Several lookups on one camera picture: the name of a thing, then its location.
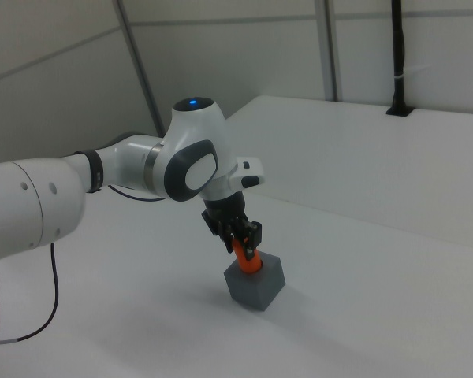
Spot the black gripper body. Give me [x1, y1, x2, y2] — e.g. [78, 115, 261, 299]
[201, 194, 249, 237]

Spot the orange cylinder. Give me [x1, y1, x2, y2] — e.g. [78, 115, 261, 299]
[230, 235, 263, 276]

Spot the grey block with round hole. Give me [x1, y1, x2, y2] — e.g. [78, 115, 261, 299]
[223, 248, 287, 312]

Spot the grey metal partition post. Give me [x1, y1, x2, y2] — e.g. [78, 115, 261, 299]
[322, 0, 341, 102]
[112, 0, 167, 137]

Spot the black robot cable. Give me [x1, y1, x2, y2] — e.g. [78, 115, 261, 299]
[0, 183, 167, 347]

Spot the black cable post with base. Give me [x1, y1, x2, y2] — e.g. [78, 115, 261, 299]
[385, 0, 414, 118]

